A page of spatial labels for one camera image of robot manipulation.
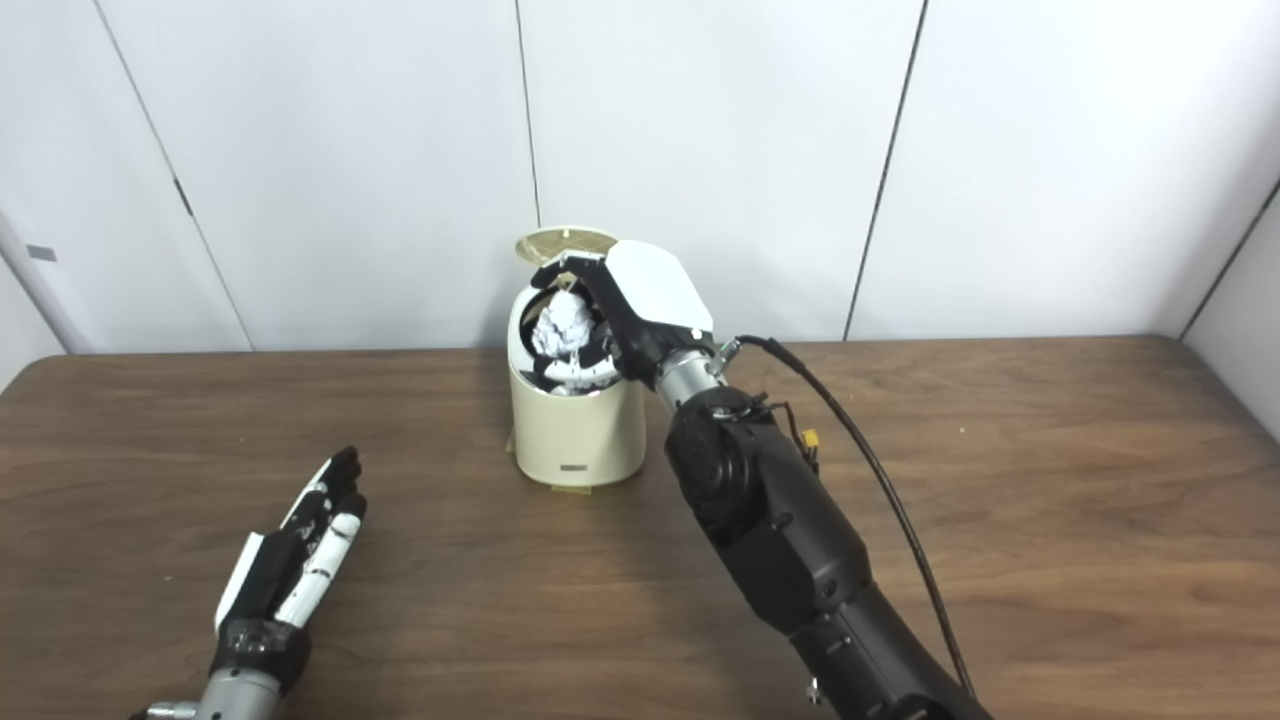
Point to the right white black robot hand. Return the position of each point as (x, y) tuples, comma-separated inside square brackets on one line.
[(650, 300)]

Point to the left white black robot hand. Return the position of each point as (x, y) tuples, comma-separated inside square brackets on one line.
[(290, 565)]

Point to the white paper ball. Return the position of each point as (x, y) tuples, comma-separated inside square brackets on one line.
[(565, 320)]

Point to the cream-colored lidded bin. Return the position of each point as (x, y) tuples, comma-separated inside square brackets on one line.
[(580, 430)]

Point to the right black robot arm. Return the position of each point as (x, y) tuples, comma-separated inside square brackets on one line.
[(790, 530)]

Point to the black wall panel hinge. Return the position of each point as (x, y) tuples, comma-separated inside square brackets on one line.
[(182, 197)]

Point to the small grey wall tag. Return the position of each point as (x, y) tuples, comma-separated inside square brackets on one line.
[(41, 253)]

